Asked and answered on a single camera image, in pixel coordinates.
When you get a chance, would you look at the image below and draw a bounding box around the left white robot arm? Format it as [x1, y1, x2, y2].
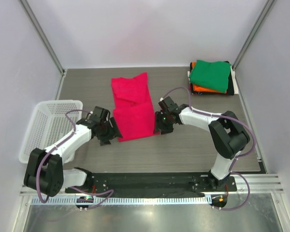
[24, 117, 122, 197]

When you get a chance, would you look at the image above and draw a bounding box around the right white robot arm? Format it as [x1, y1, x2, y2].
[154, 101, 250, 191]

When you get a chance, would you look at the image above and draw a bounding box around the white folded t shirt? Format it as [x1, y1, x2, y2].
[189, 69, 239, 96]

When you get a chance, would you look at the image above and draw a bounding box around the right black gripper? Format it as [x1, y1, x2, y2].
[154, 111, 174, 135]

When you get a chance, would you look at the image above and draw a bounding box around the white plastic basket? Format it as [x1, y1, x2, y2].
[18, 100, 83, 164]

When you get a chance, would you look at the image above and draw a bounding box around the aluminium corner post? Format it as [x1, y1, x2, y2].
[18, 0, 65, 75]
[232, 0, 276, 70]

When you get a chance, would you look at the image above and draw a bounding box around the green folded t shirt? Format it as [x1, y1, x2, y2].
[189, 60, 231, 93]

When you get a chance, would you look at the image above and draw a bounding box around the pink t shirt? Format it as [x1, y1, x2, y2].
[111, 72, 155, 142]

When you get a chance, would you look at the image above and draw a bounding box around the aluminium rail frame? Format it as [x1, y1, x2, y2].
[19, 175, 285, 195]

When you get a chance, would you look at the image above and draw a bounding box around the white slotted cable duct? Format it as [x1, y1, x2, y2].
[30, 196, 212, 205]

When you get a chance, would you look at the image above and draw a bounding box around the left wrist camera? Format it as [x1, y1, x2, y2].
[86, 106, 110, 123]

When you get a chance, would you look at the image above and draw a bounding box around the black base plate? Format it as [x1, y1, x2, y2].
[79, 172, 237, 193]

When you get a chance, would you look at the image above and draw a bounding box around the right aluminium corner post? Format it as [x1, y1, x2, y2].
[232, 0, 276, 70]

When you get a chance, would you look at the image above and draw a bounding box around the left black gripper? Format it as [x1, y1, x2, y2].
[97, 117, 122, 145]

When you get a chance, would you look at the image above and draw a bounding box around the left aluminium corner post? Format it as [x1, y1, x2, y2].
[18, 0, 65, 75]

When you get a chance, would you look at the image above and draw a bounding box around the black folded t shirt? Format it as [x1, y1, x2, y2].
[188, 60, 236, 96]

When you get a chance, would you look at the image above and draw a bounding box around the orange folded t shirt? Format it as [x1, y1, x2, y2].
[190, 61, 224, 94]

